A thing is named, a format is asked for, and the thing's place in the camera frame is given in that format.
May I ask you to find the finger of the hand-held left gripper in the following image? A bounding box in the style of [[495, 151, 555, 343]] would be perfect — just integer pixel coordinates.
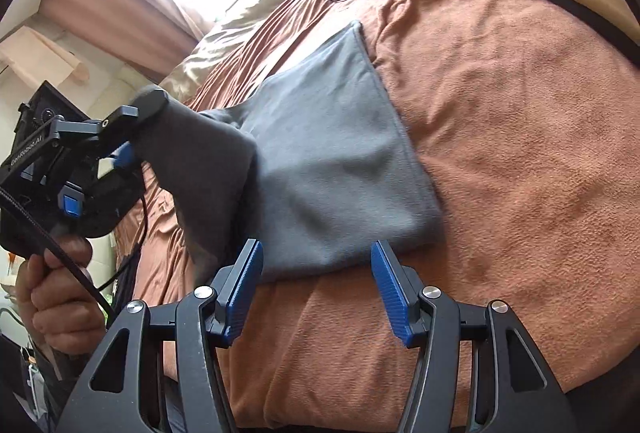
[[52, 87, 169, 147], [99, 143, 136, 177]]

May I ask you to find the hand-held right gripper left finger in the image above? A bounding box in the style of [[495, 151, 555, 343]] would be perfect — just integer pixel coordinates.
[[55, 238, 264, 433]]

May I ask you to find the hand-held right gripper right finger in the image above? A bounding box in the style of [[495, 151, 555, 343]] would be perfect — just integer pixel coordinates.
[[370, 240, 586, 433]]

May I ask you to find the grey t-shirt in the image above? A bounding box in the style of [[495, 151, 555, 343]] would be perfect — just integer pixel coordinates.
[[127, 20, 446, 284]]

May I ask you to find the person's left hand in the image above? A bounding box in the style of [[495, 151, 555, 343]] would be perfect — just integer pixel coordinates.
[[15, 235, 114, 357]]

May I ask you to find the pink curtain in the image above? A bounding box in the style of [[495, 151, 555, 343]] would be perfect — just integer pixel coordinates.
[[42, 0, 201, 84]]

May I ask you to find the cream hanging cloth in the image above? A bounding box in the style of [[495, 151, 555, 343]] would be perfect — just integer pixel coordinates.
[[0, 27, 91, 86]]

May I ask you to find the bed with orange cover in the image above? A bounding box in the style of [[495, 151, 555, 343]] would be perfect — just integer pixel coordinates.
[[112, 0, 640, 433]]

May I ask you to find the thick black cable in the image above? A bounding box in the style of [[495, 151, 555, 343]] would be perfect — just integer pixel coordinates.
[[0, 190, 116, 319]]

